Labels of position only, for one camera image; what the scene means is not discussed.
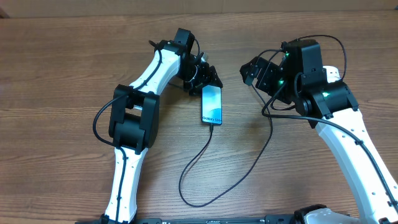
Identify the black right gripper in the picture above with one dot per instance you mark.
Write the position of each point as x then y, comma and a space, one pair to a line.
270, 73

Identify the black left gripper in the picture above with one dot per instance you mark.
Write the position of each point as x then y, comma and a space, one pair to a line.
208, 74

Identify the blue screen Galaxy smartphone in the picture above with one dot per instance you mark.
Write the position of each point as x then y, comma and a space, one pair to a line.
211, 105

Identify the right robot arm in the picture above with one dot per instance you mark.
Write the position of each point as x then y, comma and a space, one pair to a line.
321, 97

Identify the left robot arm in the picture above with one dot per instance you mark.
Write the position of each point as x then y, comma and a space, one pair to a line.
134, 120

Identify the white power strip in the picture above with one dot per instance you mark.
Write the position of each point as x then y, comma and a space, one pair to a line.
332, 74

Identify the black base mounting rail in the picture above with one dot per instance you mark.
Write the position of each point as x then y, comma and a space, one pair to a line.
268, 219

